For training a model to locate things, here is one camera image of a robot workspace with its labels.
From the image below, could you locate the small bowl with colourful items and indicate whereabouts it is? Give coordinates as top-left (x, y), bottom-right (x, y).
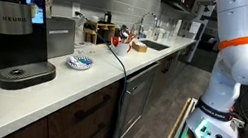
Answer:
top-left (64, 52), bottom-right (95, 73)

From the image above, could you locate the wooden organizer rack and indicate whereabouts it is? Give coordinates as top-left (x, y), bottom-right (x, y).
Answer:
top-left (81, 19), bottom-right (118, 49)

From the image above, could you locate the white sugar packets pile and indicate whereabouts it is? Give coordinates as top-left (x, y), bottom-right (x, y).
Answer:
top-left (133, 39), bottom-right (148, 47)

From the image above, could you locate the dark wood cabinet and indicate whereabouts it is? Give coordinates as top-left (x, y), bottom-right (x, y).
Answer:
top-left (0, 62), bottom-right (123, 138)

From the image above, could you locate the white mug with red inside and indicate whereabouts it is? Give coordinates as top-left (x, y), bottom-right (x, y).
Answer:
top-left (110, 36), bottom-right (121, 48)

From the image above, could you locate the dark power cable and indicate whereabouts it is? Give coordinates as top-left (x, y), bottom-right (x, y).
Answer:
top-left (54, 10), bottom-right (140, 138)

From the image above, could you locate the white wall outlet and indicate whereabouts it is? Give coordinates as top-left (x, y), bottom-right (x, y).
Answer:
top-left (70, 2), bottom-right (83, 20)

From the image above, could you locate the white mug with red handle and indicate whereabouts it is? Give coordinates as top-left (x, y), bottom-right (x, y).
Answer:
top-left (113, 39), bottom-right (133, 59)

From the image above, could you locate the black canister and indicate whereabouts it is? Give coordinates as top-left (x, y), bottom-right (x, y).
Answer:
top-left (102, 10), bottom-right (113, 25)

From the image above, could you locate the orange stirrer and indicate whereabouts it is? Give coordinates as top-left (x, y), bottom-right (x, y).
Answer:
top-left (126, 27), bottom-right (137, 45)

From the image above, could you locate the wooden board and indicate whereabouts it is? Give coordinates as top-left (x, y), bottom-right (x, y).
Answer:
top-left (157, 93), bottom-right (193, 138)

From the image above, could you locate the dark counter sink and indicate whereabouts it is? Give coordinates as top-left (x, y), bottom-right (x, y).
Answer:
top-left (139, 38), bottom-right (172, 53)

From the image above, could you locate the chrome faucet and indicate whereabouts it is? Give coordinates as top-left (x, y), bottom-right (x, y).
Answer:
top-left (136, 10), bottom-right (160, 42)

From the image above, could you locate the small white cup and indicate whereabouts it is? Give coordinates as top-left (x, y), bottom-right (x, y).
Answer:
top-left (89, 14), bottom-right (100, 24)

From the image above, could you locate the silver metal bin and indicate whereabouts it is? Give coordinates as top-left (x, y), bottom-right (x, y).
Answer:
top-left (39, 13), bottom-right (80, 63)

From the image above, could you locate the small soap dispenser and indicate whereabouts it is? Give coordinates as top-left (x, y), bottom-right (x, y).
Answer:
top-left (151, 26), bottom-right (162, 42)

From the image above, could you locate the wooden packet box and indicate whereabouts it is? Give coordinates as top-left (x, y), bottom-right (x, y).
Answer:
top-left (130, 39), bottom-right (150, 55)

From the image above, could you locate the stainless dishwasher front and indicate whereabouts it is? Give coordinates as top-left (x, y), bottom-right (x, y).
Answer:
top-left (115, 57), bottom-right (162, 138)

